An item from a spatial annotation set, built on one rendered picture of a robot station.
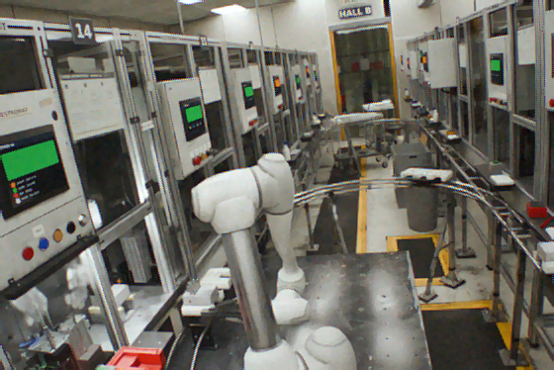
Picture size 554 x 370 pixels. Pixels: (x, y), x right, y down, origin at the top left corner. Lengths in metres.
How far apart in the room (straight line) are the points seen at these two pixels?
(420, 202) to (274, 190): 3.11
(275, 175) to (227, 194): 0.16
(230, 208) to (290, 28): 8.61
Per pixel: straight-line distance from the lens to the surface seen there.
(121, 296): 1.76
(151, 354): 1.44
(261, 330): 1.27
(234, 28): 9.97
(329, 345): 1.33
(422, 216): 4.31
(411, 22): 9.58
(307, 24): 9.61
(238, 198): 1.20
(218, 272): 2.04
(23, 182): 1.18
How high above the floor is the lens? 1.76
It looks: 16 degrees down
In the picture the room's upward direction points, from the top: 9 degrees counter-clockwise
